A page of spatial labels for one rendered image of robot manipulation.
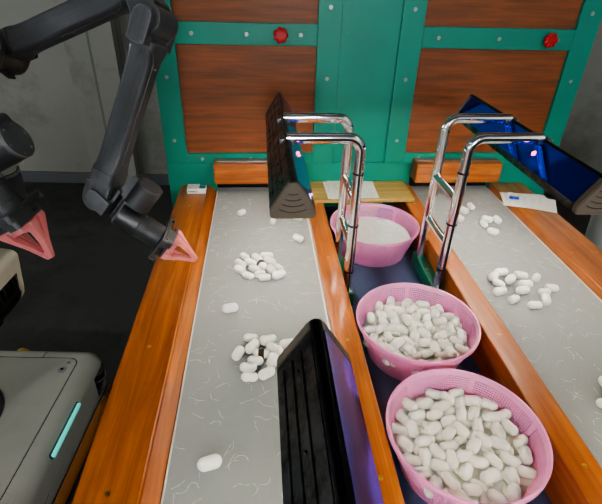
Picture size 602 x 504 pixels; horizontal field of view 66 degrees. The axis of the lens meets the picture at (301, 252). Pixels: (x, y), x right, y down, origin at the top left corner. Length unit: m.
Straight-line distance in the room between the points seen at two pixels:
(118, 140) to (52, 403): 0.89
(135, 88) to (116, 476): 0.71
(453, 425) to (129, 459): 0.54
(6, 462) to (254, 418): 0.85
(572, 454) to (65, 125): 3.43
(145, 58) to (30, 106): 2.77
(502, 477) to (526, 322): 0.42
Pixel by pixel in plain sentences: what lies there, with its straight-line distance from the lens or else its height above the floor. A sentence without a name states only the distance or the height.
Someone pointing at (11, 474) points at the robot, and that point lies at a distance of 1.52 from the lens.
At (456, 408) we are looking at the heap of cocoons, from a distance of 0.94.
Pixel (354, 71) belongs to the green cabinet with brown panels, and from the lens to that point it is 1.56.
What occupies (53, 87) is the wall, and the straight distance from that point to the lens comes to 3.64.
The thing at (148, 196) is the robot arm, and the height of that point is 0.99.
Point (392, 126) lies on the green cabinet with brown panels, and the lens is 1.62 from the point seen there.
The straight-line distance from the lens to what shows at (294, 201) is 0.79.
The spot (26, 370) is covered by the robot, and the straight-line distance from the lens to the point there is 1.78.
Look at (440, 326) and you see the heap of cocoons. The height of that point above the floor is 0.73.
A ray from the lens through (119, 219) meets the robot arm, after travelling 1.07.
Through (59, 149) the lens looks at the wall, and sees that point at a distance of 3.78.
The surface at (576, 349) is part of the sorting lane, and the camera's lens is 1.16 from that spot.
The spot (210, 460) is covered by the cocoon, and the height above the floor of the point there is 0.76.
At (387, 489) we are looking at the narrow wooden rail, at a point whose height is 0.76.
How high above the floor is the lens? 1.42
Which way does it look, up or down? 32 degrees down
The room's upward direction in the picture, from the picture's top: 2 degrees clockwise
